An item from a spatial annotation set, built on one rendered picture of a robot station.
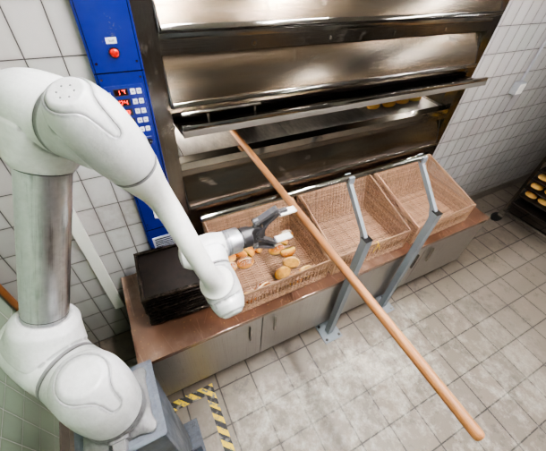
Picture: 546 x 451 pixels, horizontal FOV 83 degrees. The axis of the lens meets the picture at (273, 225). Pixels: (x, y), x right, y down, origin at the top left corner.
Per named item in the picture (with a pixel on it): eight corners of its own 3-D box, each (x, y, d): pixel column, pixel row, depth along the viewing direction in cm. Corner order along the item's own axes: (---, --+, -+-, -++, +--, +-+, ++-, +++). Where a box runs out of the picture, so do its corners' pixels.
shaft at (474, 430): (482, 438, 72) (490, 435, 69) (473, 445, 70) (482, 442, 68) (222, 116, 175) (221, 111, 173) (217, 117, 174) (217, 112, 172)
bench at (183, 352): (144, 324, 208) (119, 273, 167) (405, 225, 295) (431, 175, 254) (163, 408, 173) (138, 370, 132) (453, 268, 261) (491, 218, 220)
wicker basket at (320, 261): (203, 250, 182) (199, 216, 163) (285, 223, 203) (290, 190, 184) (235, 317, 153) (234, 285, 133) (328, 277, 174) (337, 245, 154)
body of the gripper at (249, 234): (235, 223, 106) (260, 216, 110) (235, 240, 112) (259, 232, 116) (243, 237, 102) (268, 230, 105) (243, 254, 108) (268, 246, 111)
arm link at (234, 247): (220, 243, 111) (235, 238, 113) (229, 261, 106) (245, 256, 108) (219, 225, 105) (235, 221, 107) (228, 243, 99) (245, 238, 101)
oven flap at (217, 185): (189, 207, 158) (180, 169, 149) (432, 144, 222) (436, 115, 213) (191, 210, 154) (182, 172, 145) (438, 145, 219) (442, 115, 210)
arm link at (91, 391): (107, 457, 74) (72, 438, 58) (57, 414, 79) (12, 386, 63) (157, 393, 84) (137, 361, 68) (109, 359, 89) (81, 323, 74)
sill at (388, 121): (178, 164, 146) (176, 157, 143) (439, 110, 211) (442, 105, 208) (181, 171, 142) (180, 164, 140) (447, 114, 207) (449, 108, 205)
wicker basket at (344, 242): (290, 221, 204) (294, 189, 185) (357, 200, 224) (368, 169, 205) (330, 276, 174) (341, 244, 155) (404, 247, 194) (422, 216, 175)
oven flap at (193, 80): (172, 108, 121) (159, 51, 112) (469, 67, 186) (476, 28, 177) (174, 109, 117) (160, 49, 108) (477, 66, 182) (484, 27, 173)
